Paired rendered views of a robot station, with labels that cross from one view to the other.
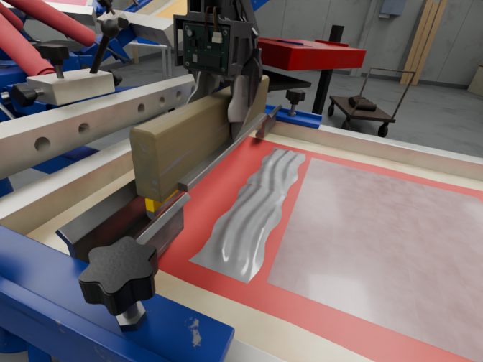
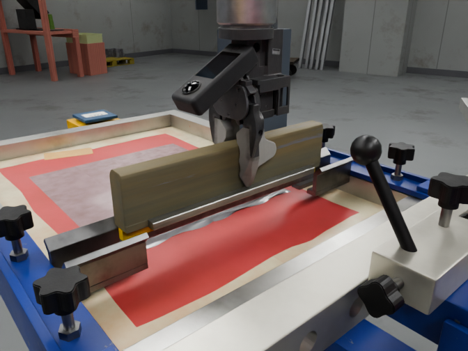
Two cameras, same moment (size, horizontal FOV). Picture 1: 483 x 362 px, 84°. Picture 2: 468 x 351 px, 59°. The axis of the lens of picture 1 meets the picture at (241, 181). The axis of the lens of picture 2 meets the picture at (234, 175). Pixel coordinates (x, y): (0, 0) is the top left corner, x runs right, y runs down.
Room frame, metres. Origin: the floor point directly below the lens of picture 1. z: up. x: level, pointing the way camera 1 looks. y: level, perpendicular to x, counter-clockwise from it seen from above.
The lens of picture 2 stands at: (0.86, 0.33, 1.28)
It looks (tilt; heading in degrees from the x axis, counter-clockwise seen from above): 22 degrees down; 212
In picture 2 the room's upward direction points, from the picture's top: straight up
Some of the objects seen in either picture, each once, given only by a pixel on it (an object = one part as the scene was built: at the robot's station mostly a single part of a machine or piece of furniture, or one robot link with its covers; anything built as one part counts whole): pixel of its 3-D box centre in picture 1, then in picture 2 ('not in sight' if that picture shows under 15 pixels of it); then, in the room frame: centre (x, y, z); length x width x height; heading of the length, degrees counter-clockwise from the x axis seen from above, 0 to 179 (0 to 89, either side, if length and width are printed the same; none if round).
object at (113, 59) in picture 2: not in sight; (104, 57); (-5.86, -7.33, 0.16); 1.12 x 0.78 x 0.32; 176
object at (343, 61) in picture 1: (295, 52); not in sight; (1.60, -0.21, 1.06); 0.61 x 0.46 x 0.12; 132
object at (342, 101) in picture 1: (363, 96); not in sight; (3.80, -1.53, 0.43); 1.09 x 0.63 x 0.86; 5
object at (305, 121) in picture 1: (258, 119); (46, 310); (0.66, -0.03, 0.98); 0.30 x 0.05 x 0.07; 72
